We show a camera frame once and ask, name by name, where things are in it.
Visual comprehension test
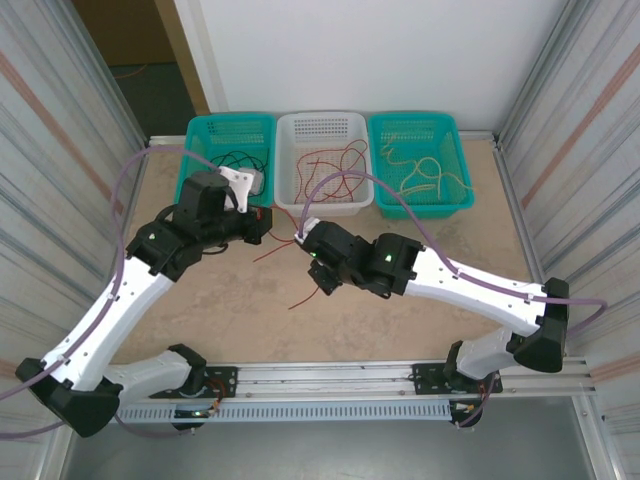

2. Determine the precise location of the aluminium table frame rail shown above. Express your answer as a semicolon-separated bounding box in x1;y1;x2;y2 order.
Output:
146;130;501;151

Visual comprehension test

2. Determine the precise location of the thin yellow cable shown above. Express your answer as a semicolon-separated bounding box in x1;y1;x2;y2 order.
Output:
379;131;419;171
397;155;475;199

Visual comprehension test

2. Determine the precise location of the white plastic basket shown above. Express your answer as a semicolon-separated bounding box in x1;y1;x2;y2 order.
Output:
273;112;376;219

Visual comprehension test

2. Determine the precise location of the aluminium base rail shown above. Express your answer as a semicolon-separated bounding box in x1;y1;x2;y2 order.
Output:
62;359;599;399

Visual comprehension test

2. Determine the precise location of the thin orange cable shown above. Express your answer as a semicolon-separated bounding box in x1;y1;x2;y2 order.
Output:
110;63;149;82

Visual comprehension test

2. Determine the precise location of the teal plastic basket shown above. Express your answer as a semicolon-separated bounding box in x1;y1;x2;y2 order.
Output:
367;112;475;221
173;113;279;209

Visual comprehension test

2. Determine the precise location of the white slotted cable duct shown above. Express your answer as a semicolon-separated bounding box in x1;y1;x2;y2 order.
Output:
119;401;454;425

